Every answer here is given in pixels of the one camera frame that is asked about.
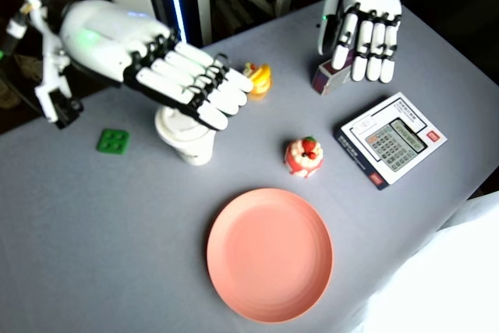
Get white fabric cover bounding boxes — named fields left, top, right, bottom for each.
left=350, top=191, right=499, bottom=333

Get grey table cloth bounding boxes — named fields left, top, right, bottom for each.
left=0, top=0, right=499, bottom=333

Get small purple box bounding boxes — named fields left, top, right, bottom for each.
left=310, top=50, right=358, bottom=96

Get pink round plate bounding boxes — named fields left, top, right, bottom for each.
left=206, top=187, right=334, bottom=324

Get strawberry cake toy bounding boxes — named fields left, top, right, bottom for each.
left=283, top=136, right=325, bottom=179

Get orange fruit cake toy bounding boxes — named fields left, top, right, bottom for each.
left=242, top=62, right=273, bottom=101

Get green studded block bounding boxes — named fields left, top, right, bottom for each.
left=96, top=128, right=131, bottom=155

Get white calculator box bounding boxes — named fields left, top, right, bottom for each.
left=334, top=91, right=448, bottom=191

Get white paper cup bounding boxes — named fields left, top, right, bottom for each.
left=154, top=105, right=218, bottom=166

